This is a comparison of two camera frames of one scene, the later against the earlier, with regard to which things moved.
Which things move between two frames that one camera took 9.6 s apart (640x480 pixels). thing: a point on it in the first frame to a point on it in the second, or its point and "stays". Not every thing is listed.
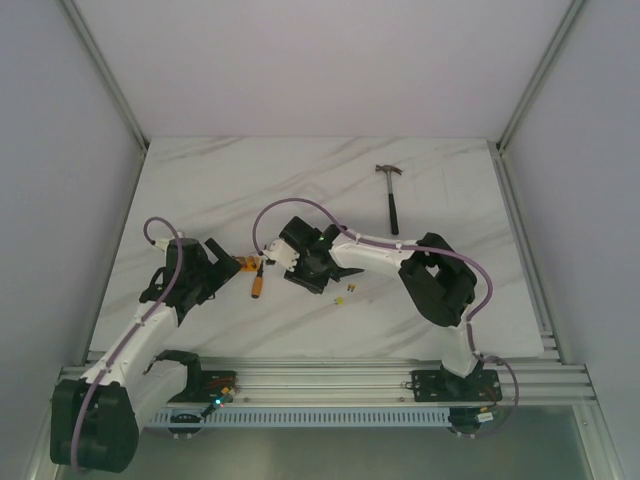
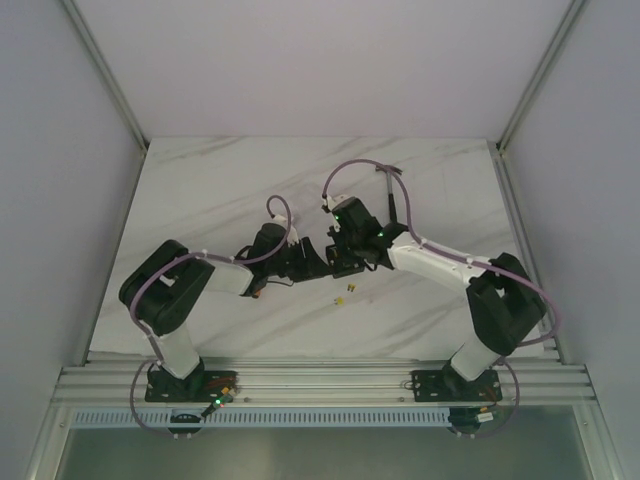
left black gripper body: [220, 267] to [303, 259]
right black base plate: [442, 386] stays
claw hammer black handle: [393, 209] stays
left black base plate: [207, 386] stays
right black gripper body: [308, 275] to [352, 241]
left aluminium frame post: [108, 74] stays
